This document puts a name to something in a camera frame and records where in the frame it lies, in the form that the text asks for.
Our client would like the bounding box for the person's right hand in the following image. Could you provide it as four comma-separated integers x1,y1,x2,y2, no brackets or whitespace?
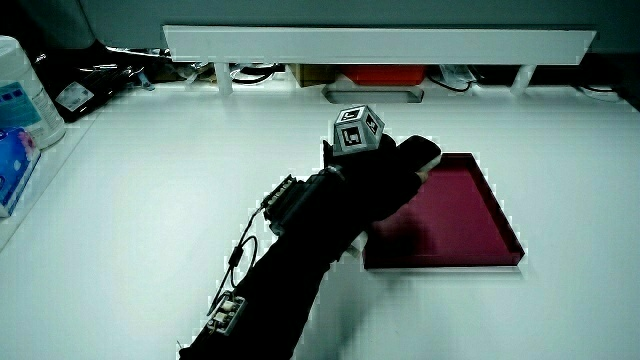
322,104,426,227

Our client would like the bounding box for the black and white eraser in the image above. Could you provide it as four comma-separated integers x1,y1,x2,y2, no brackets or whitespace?
397,134,443,174

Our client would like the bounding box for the dark red tray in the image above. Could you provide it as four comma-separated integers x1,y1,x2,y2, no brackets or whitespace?
362,152,526,272

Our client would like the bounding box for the orange box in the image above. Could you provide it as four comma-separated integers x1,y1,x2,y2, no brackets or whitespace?
341,64,428,87

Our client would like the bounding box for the brown cardboard box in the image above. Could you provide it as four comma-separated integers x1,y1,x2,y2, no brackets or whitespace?
289,63,338,89

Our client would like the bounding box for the clear plastic bag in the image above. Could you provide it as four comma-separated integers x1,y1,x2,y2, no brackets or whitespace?
438,64,477,92

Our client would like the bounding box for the white raised shelf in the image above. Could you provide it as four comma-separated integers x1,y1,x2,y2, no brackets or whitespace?
162,24,599,97

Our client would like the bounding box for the black plastic bag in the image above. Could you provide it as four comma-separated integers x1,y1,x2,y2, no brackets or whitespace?
33,41,147,124

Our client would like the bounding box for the blue tissue pack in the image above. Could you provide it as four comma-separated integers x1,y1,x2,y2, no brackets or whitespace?
0,126,43,219

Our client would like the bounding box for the white wipes canister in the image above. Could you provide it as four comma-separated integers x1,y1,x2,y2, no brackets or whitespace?
0,34,67,151

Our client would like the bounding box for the thin black glove cable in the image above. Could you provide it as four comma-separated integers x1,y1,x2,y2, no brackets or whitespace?
206,206,265,317

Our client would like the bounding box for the black coiled cable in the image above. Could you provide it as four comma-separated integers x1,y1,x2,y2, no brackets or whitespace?
229,63,277,86

